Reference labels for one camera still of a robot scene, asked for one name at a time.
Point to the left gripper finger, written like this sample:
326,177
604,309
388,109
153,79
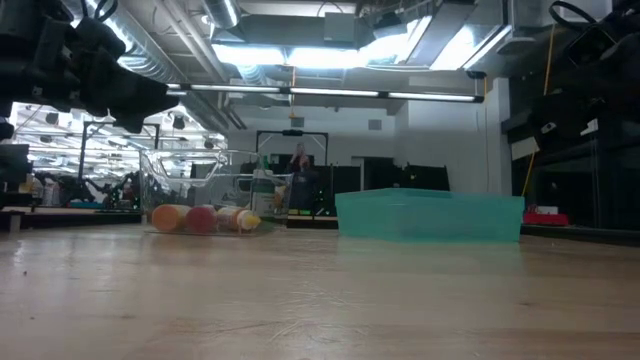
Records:
145,100

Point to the clear plastic container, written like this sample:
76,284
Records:
200,175

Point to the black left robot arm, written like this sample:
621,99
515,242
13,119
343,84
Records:
15,50

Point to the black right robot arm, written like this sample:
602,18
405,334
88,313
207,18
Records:
620,60

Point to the red box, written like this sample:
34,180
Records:
545,219

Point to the black background monitor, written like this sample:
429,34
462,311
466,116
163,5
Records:
14,165

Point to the background workbench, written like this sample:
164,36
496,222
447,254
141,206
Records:
75,212

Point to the person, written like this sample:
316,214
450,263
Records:
300,162

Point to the green cloth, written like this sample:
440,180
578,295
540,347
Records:
430,215

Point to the black cabinet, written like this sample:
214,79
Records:
407,177

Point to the long ceiling light bar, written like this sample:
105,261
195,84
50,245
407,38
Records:
330,92

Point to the grey ceiling box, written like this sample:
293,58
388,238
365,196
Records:
340,27

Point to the silver ventilation duct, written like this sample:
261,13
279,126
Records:
150,55

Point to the black gantry frame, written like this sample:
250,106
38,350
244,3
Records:
83,150
292,132

